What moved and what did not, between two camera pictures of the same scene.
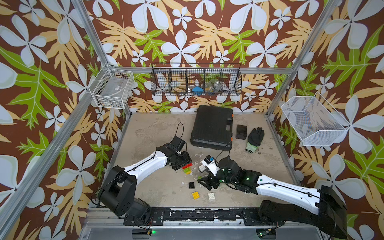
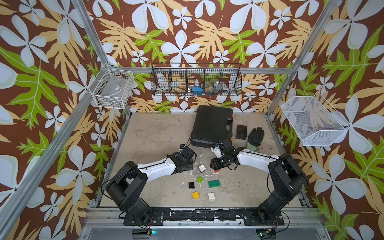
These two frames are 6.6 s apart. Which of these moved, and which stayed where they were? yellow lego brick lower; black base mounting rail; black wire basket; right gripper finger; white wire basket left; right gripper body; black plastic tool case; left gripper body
Moved: right gripper finger; left gripper body; right gripper body
Stayed: yellow lego brick lower; white wire basket left; black plastic tool case; black wire basket; black base mounting rail
